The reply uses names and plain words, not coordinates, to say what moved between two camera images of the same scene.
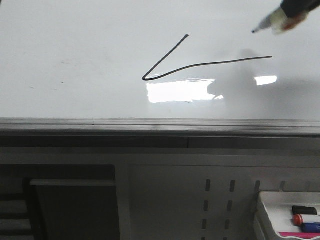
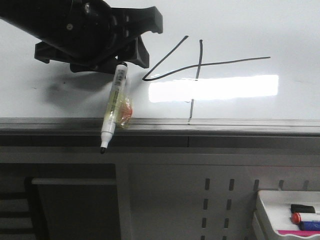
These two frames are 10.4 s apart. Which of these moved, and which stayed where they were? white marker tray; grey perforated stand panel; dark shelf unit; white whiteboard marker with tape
Moved: white whiteboard marker with tape
Stayed: grey perforated stand panel; dark shelf unit; white marker tray
